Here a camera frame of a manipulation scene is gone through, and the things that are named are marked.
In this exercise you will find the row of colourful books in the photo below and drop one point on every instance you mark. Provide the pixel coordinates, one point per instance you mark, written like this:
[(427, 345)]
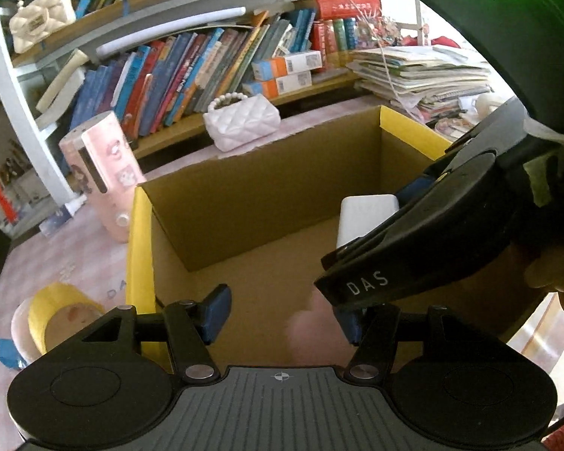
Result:
[(169, 80)]

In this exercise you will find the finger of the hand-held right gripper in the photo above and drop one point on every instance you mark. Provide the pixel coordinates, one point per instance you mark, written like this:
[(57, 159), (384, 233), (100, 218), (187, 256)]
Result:
[(416, 189)]

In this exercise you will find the pink cylindrical container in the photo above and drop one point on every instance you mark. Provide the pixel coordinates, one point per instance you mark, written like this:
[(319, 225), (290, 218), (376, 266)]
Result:
[(108, 150)]

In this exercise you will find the white and wooden bookshelf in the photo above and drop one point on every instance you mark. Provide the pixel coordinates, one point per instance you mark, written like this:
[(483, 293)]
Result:
[(9, 103)]

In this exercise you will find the orange and white box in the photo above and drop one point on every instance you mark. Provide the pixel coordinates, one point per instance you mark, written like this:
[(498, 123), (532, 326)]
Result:
[(286, 63), (277, 85)]

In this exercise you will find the small spray bottle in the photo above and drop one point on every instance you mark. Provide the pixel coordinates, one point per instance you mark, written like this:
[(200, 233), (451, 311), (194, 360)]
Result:
[(70, 209)]

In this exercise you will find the stack of papers and booklets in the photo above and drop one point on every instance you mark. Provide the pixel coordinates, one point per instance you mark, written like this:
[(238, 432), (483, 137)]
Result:
[(418, 75)]

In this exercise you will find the cardboard box with yellow edges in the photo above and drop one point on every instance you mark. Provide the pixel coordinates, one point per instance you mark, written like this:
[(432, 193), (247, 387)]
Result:
[(263, 188)]

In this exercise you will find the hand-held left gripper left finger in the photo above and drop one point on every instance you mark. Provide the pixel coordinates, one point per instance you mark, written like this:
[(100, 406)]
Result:
[(216, 312)]

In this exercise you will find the colourful printed box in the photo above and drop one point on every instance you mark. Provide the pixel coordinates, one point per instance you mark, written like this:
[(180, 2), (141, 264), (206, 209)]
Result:
[(383, 33)]

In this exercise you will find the person's right hand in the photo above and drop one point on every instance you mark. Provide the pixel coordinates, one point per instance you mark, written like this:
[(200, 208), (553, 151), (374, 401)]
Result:
[(543, 275)]

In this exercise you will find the red cloth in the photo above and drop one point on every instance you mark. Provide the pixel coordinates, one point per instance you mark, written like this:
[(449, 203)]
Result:
[(446, 41)]

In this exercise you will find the cream leaning book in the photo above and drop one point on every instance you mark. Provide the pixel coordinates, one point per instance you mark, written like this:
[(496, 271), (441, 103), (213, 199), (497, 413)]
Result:
[(61, 84)]

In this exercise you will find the yellow tape roll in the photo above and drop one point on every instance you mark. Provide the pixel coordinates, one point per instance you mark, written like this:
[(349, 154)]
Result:
[(40, 307)]

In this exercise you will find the small blue object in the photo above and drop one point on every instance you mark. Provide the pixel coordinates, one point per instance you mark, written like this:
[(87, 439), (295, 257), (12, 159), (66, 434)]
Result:
[(11, 354)]

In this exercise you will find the white rolled paper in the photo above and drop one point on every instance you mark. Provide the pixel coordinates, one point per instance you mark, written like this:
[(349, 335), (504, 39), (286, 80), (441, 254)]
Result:
[(169, 30)]

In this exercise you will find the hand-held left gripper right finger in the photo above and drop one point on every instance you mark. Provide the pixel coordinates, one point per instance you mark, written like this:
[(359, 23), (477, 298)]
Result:
[(350, 328)]

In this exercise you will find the white quilted handbag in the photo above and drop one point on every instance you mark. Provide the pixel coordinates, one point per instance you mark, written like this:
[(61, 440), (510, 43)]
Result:
[(239, 124)]

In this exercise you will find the white rectangular box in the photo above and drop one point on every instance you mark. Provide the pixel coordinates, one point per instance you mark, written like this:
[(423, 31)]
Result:
[(366, 216)]

